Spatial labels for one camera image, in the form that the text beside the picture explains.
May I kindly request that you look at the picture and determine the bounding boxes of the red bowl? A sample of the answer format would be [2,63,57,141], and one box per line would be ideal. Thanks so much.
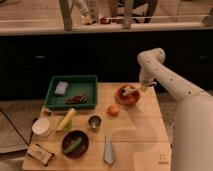
[115,84,140,105]

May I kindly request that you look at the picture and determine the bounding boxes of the white dish brush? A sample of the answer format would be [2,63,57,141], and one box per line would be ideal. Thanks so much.
[122,86,140,96]

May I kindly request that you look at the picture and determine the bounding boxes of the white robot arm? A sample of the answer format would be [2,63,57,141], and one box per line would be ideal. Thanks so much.
[137,48,213,171]

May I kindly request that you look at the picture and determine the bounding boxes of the dark brown bowl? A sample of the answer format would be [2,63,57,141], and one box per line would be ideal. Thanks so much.
[62,130,89,159]

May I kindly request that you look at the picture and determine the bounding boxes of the orange fruit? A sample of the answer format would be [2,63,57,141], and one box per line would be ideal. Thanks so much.
[107,104,119,117]

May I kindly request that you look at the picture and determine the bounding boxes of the small metal cup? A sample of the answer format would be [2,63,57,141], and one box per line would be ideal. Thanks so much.
[88,115,102,132]

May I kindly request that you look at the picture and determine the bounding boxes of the brown grape bunch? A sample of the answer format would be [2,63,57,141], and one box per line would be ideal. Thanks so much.
[65,95,87,105]

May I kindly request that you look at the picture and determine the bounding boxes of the green plastic tray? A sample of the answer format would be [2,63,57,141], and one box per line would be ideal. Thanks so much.
[44,75,98,110]

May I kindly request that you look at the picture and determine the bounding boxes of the yellow corn cob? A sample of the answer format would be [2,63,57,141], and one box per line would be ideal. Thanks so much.
[56,108,76,131]

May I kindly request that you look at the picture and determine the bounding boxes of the grey sponge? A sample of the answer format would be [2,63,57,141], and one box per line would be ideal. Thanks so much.
[55,81,69,95]

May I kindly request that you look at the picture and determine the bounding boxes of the green cucumber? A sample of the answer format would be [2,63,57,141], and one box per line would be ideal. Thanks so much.
[63,137,83,154]

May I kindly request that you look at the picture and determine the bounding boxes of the white round container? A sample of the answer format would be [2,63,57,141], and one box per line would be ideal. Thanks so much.
[32,117,51,137]

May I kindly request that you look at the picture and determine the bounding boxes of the brown white rectangular box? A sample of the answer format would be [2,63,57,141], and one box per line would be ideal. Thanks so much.
[27,144,55,166]

